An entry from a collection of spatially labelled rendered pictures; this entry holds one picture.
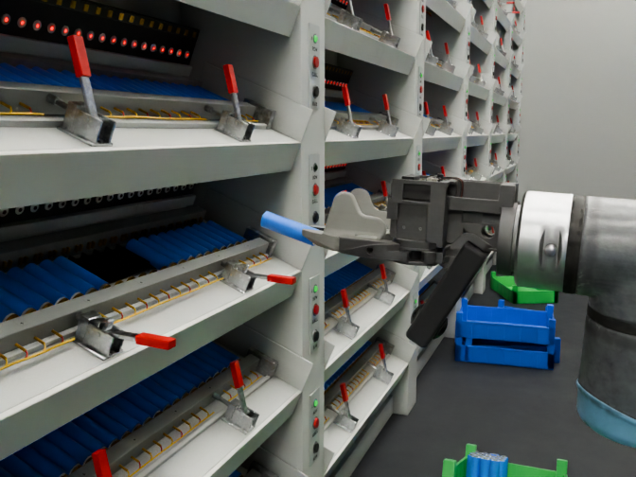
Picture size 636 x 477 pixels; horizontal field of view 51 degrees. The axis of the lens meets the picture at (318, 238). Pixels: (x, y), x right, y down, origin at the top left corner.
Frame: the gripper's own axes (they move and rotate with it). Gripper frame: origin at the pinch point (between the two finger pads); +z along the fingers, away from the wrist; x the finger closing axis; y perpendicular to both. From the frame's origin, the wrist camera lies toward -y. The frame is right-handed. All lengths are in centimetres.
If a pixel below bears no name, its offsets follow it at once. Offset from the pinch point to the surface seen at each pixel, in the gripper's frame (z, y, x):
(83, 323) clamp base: 15.4, -6.7, 18.0
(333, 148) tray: 13.8, 7.9, -40.3
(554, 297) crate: -19, -58, -231
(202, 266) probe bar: 16.8, -5.9, -4.3
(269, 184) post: 18.3, 2.6, -25.5
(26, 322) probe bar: 17.3, -5.6, 22.8
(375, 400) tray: 12, -48, -68
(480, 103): 19, 23, -235
